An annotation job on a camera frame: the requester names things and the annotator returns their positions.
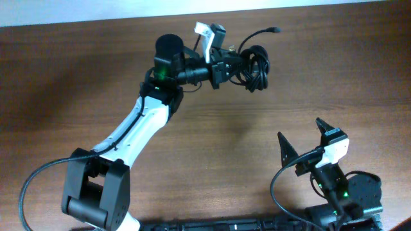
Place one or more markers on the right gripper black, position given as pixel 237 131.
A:
pixel 308 165

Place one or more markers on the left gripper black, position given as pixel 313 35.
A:
pixel 218 66

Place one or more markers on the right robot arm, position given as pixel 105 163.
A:
pixel 353 198

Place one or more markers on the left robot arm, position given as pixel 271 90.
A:
pixel 97 185

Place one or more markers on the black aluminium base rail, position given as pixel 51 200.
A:
pixel 280 222

